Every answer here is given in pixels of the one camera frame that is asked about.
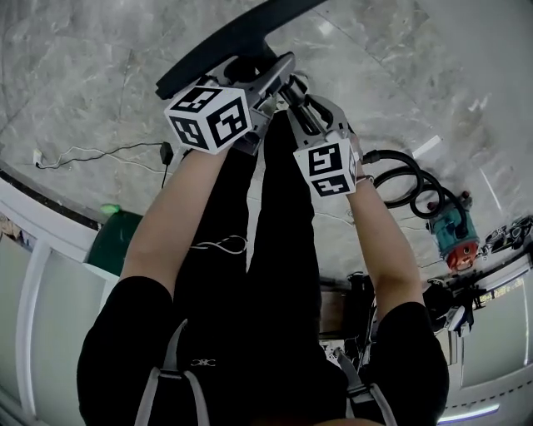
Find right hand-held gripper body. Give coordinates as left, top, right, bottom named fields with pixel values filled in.
left=291, top=118, right=360, bottom=197

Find red and teal vacuum cleaner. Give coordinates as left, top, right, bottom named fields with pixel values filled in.
left=426, top=190, right=481, bottom=274

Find black cable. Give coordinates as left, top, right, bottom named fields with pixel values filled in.
left=98, top=141, right=168, bottom=189

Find white cable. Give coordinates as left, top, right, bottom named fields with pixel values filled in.
left=38, top=145, right=164, bottom=172

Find person's right forearm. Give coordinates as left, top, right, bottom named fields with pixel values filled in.
left=345, top=136, right=426, bottom=318

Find grey harness strap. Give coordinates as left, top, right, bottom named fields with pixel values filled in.
left=334, top=348, right=399, bottom=426
left=134, top=319, right=210, bottom=426

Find green bin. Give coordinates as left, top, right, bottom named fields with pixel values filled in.
left=82, top=203, right=145, bottom=289

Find left grey harness strap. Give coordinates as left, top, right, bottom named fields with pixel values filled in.
left=134, top=319, right=210, bottom=426

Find white framed glass partition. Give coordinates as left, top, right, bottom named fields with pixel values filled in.
left=0, top=169, right=122, bottom=426

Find person's black shirt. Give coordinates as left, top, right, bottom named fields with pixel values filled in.
left=76, top=274, right=451, bottom=426

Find tangle of cables and gear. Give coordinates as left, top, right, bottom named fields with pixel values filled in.
left=481, top=215, right=533, bottom=255

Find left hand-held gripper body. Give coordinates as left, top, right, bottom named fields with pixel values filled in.
left=163, top=57, right=278, bottom=158

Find black vacuum hose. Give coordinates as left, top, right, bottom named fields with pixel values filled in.
left=361, top=148, right=470, bottom=235

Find person's black trousers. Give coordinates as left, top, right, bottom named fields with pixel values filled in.
left=172, top=111, right=322, bottom=375

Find person's left forearm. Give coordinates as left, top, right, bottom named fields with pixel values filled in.
left=117, top=145, right=232, bottom=301

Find right grey harness strap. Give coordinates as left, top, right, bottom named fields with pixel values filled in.
left=334, top=348, right=399, bottom=426

